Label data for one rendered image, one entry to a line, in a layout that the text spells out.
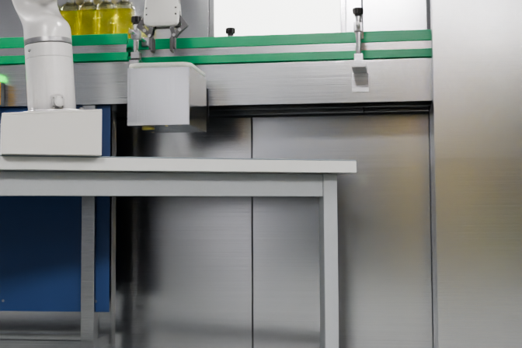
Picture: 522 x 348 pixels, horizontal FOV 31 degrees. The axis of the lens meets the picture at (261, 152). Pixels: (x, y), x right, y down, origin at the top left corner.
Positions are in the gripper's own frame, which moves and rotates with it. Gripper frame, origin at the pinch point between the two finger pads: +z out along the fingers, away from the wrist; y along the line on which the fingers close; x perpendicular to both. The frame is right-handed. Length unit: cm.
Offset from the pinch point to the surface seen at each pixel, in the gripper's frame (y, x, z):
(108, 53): 18.1, -9.3, 0.2
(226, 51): -15.4, -17.9, -1.1
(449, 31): -79, 3, -1
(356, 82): -54, -14, 10
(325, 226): -45, 1, 51
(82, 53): 25.9, -9.6, 0.0
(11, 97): 47.0, -8.5, 12.5
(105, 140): 19.0, -9.4, 25.4
